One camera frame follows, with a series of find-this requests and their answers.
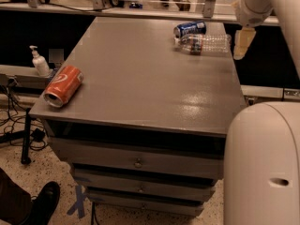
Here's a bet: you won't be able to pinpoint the white pump soap bottle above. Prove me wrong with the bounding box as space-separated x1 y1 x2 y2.
29 45 51 77

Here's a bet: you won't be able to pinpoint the grey drawer cabinet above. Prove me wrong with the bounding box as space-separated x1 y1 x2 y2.
28 16 248 218

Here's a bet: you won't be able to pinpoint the clear plastic water bottle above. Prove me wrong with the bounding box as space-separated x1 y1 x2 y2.
174 34 232 55

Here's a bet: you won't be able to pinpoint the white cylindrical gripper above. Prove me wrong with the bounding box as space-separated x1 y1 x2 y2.
232 0 273 60

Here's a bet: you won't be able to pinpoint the middle drawer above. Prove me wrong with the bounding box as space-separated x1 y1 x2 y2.
72 169 215 202

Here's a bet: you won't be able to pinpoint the brown trouser leg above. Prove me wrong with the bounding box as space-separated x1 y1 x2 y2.
0 169 32 225

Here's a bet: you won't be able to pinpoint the drawer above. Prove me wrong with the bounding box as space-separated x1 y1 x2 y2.
72 169 215 202
50 138 223 179
87 190 203 217

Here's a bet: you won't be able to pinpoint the blue tape cross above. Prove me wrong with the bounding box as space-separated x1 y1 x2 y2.
67 183 90 219

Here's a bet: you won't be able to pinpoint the top drawer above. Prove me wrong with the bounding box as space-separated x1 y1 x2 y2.
50 138 223 179

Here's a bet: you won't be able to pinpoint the red coke can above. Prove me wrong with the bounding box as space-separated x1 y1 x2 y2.
43 66 83 108

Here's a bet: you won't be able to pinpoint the black shoe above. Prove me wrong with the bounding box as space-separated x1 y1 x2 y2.
19 181 60 225

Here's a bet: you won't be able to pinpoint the black stand pole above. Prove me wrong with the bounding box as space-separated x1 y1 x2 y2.
21 109 31 165

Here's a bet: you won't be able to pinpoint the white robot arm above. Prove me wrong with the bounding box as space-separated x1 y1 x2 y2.
223 0 300 225

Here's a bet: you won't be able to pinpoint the black floor cables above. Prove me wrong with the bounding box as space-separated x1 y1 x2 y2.
0 84 50 152

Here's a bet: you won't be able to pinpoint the bottom drawer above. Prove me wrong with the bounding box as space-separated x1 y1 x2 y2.
87 190 203 217

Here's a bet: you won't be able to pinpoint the blue pepsi can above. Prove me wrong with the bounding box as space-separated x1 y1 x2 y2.
173 21 206 38

